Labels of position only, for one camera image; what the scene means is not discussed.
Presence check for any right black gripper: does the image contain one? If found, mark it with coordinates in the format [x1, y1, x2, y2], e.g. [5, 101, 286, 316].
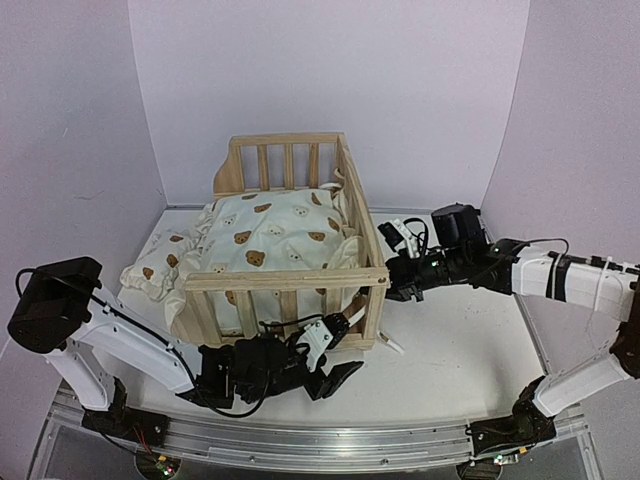
[359, 247, 468, 304]

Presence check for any bear print cushion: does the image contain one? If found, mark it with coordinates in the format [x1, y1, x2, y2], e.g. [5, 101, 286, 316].
[162, 187, 406, 354]

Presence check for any wooden pet bed frame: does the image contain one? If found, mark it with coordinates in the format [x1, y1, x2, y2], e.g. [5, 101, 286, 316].
[165, 133, 389, 350]

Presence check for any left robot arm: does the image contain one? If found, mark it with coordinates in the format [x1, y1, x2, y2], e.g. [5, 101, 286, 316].
[7, 257, 365, 437]

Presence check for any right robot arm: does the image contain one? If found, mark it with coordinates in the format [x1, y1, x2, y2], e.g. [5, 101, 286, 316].
[378, 203, 639, 443]

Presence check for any small bear print pillow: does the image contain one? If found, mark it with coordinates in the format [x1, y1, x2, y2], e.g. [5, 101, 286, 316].
[120, 230, 198, 302]

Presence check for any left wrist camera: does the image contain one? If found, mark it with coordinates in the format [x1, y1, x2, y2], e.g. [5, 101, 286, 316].
[294, 313, 351, 373]

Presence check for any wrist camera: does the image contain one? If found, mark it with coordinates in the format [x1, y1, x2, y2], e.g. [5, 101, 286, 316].
[294, 313, 351, 373]
[378, 219, 420, 259]

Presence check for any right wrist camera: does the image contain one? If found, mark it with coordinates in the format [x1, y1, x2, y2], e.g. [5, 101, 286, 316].
[378, 219, 420, 259]

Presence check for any aluminium front rail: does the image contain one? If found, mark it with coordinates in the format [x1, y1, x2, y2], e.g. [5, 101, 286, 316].
[47, 379, 591, 464]

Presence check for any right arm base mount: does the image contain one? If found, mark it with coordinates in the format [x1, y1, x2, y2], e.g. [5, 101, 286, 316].
[465, 415, 556, 457]

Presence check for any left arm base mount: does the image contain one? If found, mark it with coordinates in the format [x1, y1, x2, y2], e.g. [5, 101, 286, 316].
[82, 397, 169, 447]

